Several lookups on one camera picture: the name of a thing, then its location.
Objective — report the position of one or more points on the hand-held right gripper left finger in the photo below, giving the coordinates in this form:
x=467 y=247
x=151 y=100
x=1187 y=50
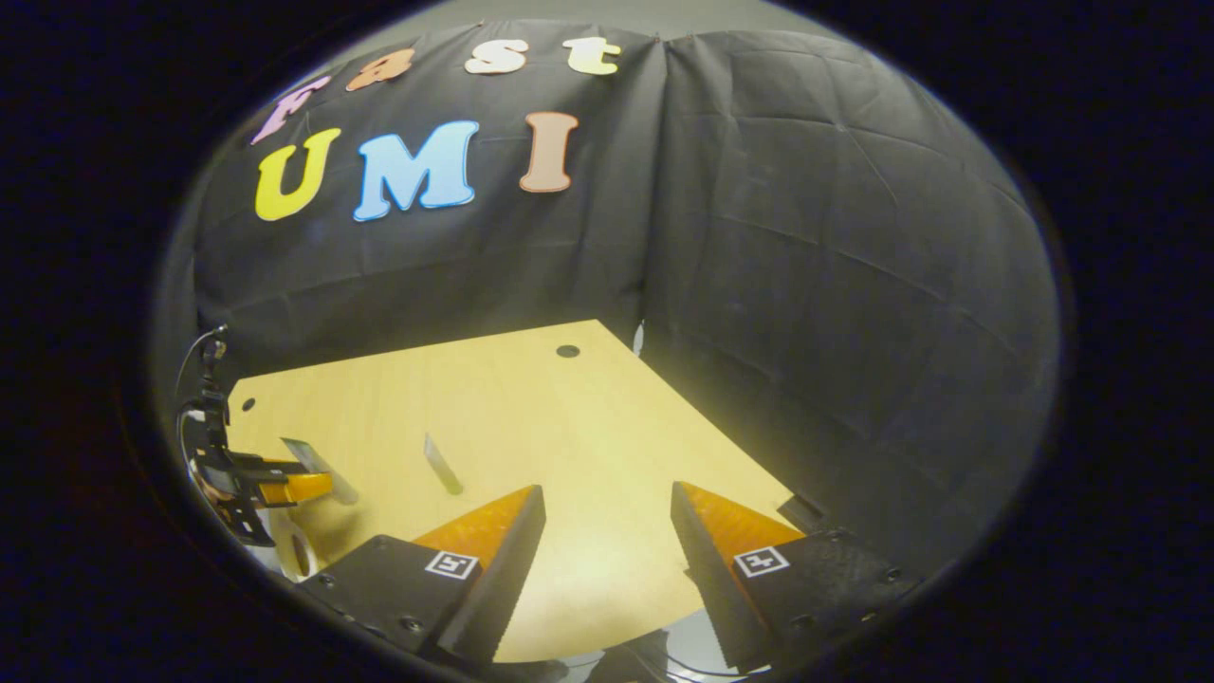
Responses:
x=503 y=579

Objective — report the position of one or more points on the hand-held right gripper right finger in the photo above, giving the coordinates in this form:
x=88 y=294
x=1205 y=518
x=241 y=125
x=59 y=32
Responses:
x=711 y=588

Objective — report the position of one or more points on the black backdrop cloth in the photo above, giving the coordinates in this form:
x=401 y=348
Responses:
x=806 y=285

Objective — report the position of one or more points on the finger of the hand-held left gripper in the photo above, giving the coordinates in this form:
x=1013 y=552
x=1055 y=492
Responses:
x=294 y=486

